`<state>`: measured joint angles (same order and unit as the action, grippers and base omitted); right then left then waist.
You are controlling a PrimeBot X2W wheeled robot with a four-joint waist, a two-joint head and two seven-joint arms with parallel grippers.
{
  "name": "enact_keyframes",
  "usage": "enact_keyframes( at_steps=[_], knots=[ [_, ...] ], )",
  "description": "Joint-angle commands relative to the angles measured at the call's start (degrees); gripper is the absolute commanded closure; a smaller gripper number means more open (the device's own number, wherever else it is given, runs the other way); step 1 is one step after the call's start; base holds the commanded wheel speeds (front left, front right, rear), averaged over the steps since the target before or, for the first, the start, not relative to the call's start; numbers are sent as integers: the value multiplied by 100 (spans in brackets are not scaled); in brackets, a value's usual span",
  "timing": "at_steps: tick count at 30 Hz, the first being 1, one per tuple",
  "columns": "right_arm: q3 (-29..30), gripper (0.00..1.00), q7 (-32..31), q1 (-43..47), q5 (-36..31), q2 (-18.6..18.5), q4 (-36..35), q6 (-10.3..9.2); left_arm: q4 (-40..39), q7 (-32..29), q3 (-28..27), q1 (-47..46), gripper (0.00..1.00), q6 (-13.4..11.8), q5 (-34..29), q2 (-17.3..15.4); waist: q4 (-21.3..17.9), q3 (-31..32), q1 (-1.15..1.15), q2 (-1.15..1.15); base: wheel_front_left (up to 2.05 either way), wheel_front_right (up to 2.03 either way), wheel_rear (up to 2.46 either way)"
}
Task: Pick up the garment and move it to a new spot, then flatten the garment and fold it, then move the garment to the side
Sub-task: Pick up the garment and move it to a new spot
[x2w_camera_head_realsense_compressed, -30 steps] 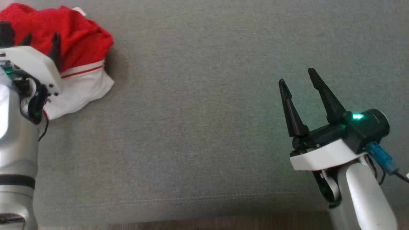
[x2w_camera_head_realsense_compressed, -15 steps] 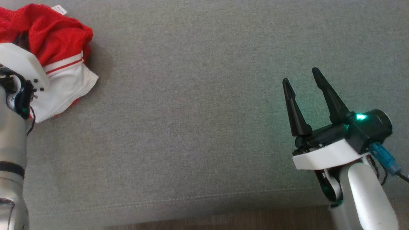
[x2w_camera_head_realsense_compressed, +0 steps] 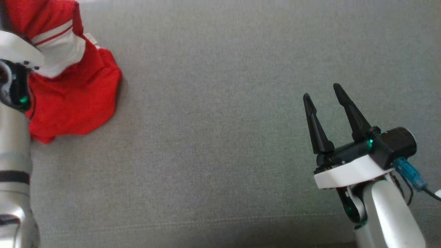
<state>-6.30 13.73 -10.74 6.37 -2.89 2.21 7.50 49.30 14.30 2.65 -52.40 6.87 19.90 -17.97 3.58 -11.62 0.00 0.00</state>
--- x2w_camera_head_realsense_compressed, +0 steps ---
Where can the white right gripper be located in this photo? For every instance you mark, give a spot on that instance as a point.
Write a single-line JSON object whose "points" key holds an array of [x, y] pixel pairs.
{"points": [[348, 170]]}

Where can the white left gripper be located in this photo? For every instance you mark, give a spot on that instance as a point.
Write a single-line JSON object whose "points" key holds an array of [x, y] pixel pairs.
{"points": [[19, 48]]}

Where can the red basketball shorts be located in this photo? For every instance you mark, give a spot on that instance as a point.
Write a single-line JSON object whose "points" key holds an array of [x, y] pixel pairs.
{"points": [[75, 103]]}

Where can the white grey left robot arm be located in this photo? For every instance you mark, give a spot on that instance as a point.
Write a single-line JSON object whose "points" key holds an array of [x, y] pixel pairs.
{"points": [[13, 155]]}

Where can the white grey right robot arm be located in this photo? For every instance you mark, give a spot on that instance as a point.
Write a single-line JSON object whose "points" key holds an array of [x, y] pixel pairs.
{"points": [[389, 213]]}

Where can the grey sofa seat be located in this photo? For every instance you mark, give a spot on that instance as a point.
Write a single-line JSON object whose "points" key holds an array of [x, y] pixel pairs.
{"points": [[224, 120]]}

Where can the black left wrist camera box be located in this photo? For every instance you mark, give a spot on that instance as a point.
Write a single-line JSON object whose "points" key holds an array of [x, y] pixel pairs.
{"points": [[4, 15]]}

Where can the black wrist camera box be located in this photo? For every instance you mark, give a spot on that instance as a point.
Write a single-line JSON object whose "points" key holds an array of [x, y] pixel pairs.
{"points": [[396, 144], [4, 15]]}

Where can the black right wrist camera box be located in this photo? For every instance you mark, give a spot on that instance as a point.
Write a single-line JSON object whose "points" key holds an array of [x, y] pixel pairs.
{"points": [[396, 144]]}

